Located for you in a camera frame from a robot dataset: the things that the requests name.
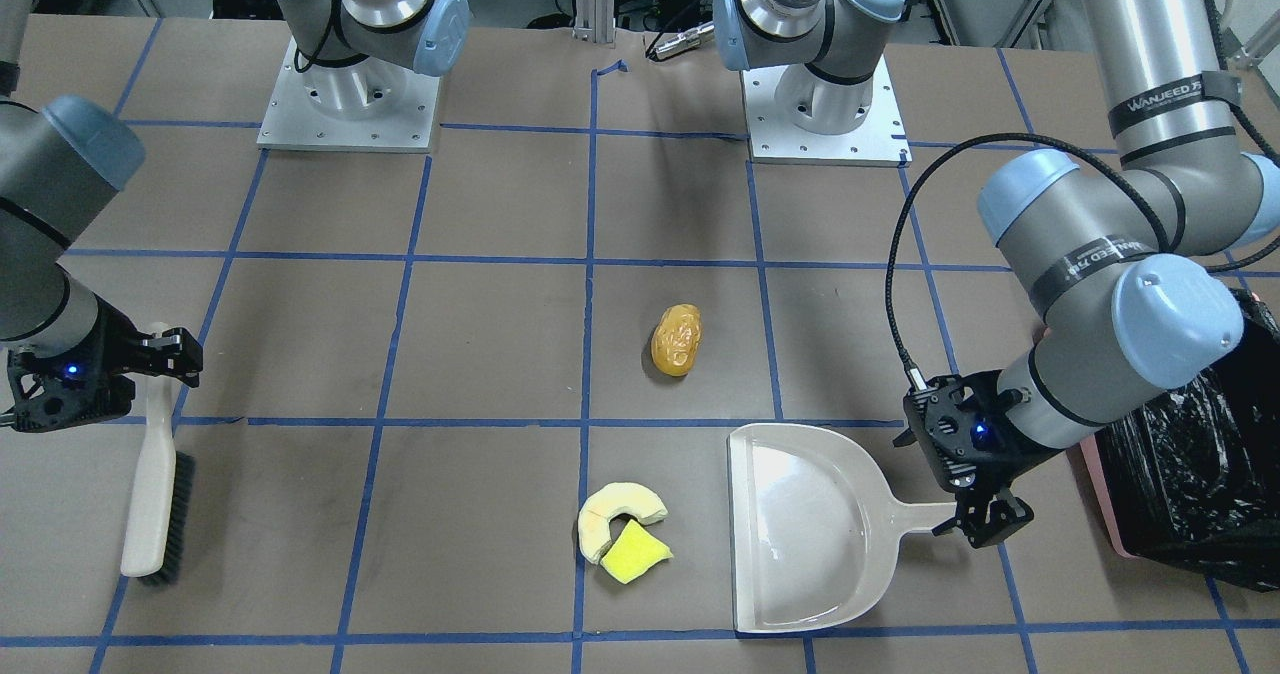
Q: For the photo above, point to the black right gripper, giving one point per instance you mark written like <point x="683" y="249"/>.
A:
<point x="118" y="342"/>

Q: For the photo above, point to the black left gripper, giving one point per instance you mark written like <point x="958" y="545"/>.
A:
<point x="990" y="510"/>

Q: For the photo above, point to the cream plastic dustpan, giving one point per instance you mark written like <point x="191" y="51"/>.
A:
<point x="815" y="527"/>

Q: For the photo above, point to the cream hand brush black bristles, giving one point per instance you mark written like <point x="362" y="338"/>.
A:
<point x="163" y="478"/>

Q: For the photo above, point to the yellow-green sponge piece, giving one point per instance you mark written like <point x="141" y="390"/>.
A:
<point x="634" y="554"/>

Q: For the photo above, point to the yellow-brown toy potato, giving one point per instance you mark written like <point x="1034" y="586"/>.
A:
<point x="676" y="339"/>

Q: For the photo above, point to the pale curved fruit peel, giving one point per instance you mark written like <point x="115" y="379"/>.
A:
<point x="593" y="523"/>

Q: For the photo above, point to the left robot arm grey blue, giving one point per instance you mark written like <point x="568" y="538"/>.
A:
<point x="1110" y="259"/>

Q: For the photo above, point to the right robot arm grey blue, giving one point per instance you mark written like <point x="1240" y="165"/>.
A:
<point x="63" y="163"/>

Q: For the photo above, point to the bin with black bag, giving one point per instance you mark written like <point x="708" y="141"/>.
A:
<point x="1191" y="479"/>

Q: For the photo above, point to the silver connector plug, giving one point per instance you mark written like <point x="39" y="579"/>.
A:
<point x="667" y="46"/>

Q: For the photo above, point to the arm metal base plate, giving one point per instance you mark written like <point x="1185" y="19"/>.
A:
<point x="369" y="107"/>
<point x="795" y="118"/>

